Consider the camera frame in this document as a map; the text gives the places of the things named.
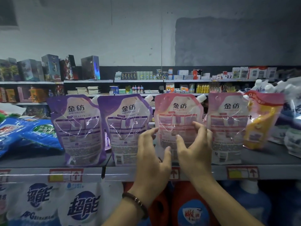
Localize row of colourful boxes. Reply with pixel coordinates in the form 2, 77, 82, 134
0, 86, 64, 105

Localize large red detergent bottle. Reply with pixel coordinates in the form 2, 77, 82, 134
122, 180, 171, 226
170, 180, 224, 226

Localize row of small toiletry boxes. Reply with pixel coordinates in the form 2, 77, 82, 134
114, 67, 279, 82

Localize white lavender detergent pouches group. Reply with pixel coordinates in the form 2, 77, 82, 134
249, 77, 301, 158

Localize stacks of folded white packs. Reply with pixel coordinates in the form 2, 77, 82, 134
66, 86, 102, 97

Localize pink softener pouch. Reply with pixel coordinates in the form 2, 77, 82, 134
154, 93, 205, 163
206, 92, 250, 165

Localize pink Comfort softener pouches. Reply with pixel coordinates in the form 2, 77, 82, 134
243, 90, 286, 150

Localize row of boxed goods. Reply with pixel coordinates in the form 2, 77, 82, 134
0, 54, 101, 83

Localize person's right forearm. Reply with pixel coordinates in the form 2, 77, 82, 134
188, 179, 264, 226

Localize row of small bottles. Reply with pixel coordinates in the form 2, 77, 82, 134
110, 82, 247, 95

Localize person's right hand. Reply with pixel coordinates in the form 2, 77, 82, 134
175, 121, 215, 186

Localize blue washing powder bags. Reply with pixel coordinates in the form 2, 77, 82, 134
19, 119, 64, 151
0, 117, 36, 158

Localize grey metal shelf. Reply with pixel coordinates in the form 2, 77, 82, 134
0, 139, 301, 226

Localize person's left hand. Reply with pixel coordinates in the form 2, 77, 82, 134
131, 127, 173, 204

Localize purple softener pouch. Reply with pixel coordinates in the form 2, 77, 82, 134
98, 94, 154, 167
47, 95, 108, 168

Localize red-framed price tag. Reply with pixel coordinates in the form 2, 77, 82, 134
48, 167, 85, 183
226, 165, 260, 180
0, 169, 11, 183
169, 166, 181, 181

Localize dark background shelf unit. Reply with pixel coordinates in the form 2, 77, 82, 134
0, 66, 301, 121

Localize dark beaded bracelet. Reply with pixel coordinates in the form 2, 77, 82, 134
121, 191, 149, 219

